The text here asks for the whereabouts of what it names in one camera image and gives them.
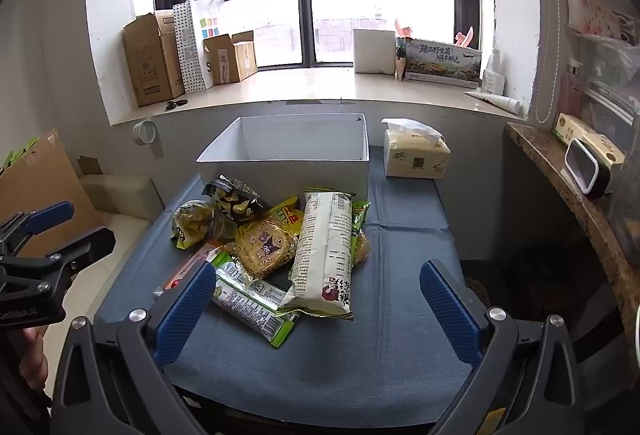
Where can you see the person's left hand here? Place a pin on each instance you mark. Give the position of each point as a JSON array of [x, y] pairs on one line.
[[34, 362]]

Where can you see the round white pipe cap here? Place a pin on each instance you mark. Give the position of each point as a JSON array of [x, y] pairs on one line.
[[145, 132]]

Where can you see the small green snack packet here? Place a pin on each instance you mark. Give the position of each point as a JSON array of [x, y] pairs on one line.
[[360, 235]]

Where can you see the green packaging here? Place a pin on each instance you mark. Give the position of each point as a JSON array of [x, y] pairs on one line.
[[12, 157]]

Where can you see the tall white snack packet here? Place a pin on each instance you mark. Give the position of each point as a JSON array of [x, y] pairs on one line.
[[320, 250]]

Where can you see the cartoon print cookie packet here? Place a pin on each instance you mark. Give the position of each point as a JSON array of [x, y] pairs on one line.
[[262, 247]]

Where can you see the beige carton with green label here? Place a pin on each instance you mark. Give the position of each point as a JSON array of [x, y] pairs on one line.
[[585, 132]]

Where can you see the marble windowsill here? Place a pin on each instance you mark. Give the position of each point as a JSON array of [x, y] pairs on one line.
[[300, 87]]

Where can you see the clear plastic bag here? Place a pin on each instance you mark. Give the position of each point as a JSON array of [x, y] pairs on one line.
[[610, 80]]

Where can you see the white foam box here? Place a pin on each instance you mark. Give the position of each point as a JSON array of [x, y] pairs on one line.
[[374, 51]]

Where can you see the white tube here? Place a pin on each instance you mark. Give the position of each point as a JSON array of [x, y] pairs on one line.
[[500, 102]]

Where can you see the brown cardboard sheet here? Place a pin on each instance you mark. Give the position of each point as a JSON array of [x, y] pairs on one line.
[[45, 180]]

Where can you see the white storage box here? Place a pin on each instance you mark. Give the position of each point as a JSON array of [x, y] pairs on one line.
[[280, 175]]

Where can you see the speckled stone counter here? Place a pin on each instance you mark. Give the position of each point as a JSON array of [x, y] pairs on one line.
[[565, 195]]

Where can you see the white paper bag coloured squares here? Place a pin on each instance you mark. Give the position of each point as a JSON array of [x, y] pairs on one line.
[[212, 15]]

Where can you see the pink hook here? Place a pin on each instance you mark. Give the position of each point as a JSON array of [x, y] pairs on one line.
[[466, 37], [402, 27]]

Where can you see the black and white device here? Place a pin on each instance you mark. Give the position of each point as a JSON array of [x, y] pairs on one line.
[[580, 165]]

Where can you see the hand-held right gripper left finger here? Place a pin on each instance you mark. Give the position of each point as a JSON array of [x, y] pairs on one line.
[[185, 310]]

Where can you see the black scissors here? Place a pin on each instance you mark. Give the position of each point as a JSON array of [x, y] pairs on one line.
[[172, 105]]

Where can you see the beige tissue pack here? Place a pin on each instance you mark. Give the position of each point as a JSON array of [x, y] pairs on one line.
[[412, 157]]

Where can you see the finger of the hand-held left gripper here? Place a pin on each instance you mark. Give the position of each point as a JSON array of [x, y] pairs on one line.
[[85, 245], [50, 214]]

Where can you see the small open cardboard box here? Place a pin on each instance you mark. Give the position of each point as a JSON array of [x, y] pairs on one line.
[[240, 60]]

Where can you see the yellow printed snack packet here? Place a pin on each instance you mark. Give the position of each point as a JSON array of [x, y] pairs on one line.
[[190, 222]]

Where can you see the polka dot paper bag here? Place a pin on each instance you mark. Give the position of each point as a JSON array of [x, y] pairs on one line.
[[190, 55]]

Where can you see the landscape print gift box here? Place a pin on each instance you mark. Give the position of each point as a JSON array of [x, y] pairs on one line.
[[440, 62]]

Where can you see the long green white snack packet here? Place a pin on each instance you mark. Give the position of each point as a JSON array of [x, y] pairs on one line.
[[250, 302]]

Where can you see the black and yellow snack packet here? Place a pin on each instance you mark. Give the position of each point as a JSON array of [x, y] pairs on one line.
[[232, 202]]

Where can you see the white plastic bottle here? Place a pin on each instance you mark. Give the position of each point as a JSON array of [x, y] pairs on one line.
[[492, 75]]

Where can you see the tall cardboard box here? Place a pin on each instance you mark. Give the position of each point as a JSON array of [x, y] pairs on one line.
[[150, 65]]

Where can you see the floral print packet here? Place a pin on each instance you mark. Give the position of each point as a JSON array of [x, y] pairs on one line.
[[595, 15]]

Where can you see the beige cardboard box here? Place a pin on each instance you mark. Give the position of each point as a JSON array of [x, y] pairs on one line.
[[120, 195]]

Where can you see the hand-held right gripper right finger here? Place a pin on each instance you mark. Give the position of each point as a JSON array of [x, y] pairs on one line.
[[450, 315]]

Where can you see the pink orange snack packet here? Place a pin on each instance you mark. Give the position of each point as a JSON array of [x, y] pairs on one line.
[[182, 272]]

